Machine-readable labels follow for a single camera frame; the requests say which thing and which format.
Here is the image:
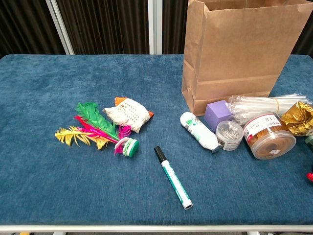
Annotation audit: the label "bundle of clear straws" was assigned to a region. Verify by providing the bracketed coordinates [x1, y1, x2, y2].
[227, 93, 311, 124]

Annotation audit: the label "white table frame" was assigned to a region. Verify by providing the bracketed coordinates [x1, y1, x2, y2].
[0, 224, 313, 235]

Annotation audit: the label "white and orange wrapper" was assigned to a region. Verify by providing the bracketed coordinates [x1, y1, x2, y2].
[102, 96, 155, 134]

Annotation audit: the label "black pleated curtain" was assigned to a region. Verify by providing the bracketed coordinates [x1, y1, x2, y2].
[55, 0, 150, 55]
[162, 0, 189, 55]
[0, 0, 67, 59]
[291, 0, 313, 58]

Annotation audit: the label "purple cube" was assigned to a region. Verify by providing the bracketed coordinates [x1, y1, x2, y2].
[204, 99, 234, 133]

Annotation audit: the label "green white marker pen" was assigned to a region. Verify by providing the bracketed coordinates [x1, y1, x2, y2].
[154, 145, 194, 211]

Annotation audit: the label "blue table cloth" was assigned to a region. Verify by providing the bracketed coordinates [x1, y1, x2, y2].
[0, 53, 313, 226]

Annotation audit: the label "upright white frame post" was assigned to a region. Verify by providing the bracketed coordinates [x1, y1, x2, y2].
[147, 0, 163, 55]

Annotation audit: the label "slanted white frame post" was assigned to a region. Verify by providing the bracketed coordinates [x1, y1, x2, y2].
[45, 0, 75, 55]

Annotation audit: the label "colourful feather shuttlecock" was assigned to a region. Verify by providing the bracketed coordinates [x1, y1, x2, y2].
[54, 101, 140, 158]

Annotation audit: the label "brown paper bag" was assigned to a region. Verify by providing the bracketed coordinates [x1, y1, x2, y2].
[181, 0, 313, 117]

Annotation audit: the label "clear jar of paper clips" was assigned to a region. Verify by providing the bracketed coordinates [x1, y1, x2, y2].
[215, 120, 244, 151]

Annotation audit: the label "white glue bottle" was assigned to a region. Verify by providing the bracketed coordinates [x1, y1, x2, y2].
[179, 112, 221, 154]

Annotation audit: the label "clear tub brown contents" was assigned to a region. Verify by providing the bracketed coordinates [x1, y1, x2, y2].
[243, 112, 297, 160]

